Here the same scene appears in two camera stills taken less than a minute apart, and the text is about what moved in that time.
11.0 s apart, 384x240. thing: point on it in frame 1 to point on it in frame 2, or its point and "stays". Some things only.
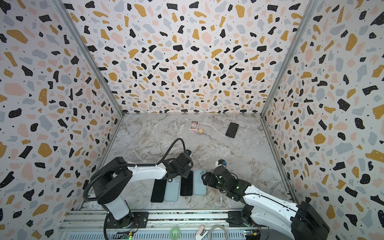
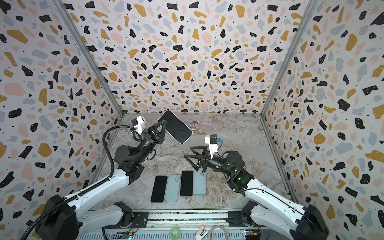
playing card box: x=194 y=125 stays
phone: x=199 y=188 stays
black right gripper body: x=216 y=180 to x=204 y=160
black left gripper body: x=184 y=172 to x=151 y=140
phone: x=232 y=130 to x=175 y=127
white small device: x=201 y=233 stays
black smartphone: x=186 y=185 stays
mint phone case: x=172 y=189 stays
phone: x=158 y=191 stays
